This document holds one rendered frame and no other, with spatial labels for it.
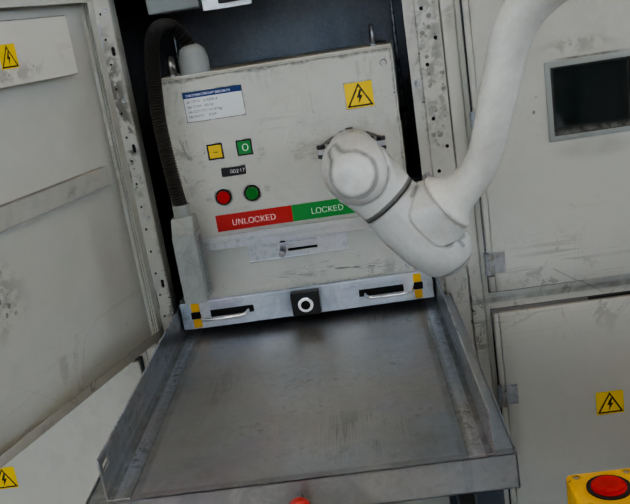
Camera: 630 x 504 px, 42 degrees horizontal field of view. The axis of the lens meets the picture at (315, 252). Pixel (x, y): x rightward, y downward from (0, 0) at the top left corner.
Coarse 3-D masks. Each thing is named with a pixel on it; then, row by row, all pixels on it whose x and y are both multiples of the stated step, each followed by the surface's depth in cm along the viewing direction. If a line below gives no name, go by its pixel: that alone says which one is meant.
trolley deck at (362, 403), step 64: (320, 320) 178; (384, 320) 172; (192, 384) 155; (256, 384) 151; (320, 384) 147; (384, 384) 143; (192, 448) 131; (256, 448) 128; (320, 448) 125; (384, 448) 122; (448, 448) 120; (512, 448) 117
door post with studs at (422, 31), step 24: (408, 0) 165; (432, 0) 164; (408, 24) 166; (432, 24) 166; (408, 48) 167; (432, 48) 167; (432, 72) 168; (432, 96) 169; (432, 120) 171; (432, 144) 172; (432, 168) 174; (456, 288) 181
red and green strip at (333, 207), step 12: (300, 204) 172; (312, 204) 172; (324, 204) 172; (336, 204) 172; (216, 216) 173; (228, 216) 173; (240, 216) 173; (252, 216) 173; (264, 216) 173; (276, 216) 173; (288, 216) 172; (300, 216) 172; (312, 216) 172; (324, 216) 172; (228, 228) 174; (240, 228) 173
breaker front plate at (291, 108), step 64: (320, 64) 164; (384, 64) 163; (192, 128) 168; (256, 128) 168; (320, 128) 167; (384, 128) 167; (192, 192) 172; (320, 192) 171; (256, 256) 175; (320, 256) 175; (384, 256) 174
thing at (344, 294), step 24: (288, 288) 177; (312, 288) 176; (336, 288) 175; (360, 288) 175; (384, 288) 175; (432, 288) 175; (216, 312) 178; (240, 312) 178; (264, 312) 177; (288, 312) 177
